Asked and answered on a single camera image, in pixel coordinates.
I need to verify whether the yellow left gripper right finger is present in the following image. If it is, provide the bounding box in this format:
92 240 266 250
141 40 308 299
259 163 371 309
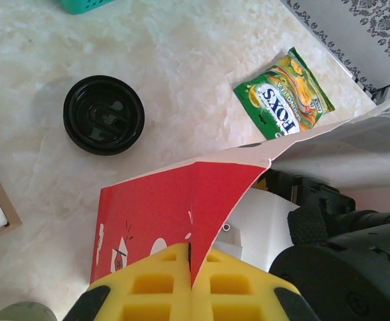
191 249 321 321

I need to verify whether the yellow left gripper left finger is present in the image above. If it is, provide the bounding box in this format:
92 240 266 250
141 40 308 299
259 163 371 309
62 243 193 321

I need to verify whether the white red printed paper bag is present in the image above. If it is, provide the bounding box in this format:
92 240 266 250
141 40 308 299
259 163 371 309
90 95 390 294

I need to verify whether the dark green round object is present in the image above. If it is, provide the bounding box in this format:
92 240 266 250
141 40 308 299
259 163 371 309
0 300 58 321

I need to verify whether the black plastic cup lid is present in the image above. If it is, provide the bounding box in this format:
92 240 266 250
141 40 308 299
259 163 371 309
63 75 145 156

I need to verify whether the green candy bag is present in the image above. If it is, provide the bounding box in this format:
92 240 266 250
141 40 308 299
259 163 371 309
233 46 336 141

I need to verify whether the teal plastic basket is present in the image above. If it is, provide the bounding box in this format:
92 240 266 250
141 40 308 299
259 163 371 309
54 0 116 15

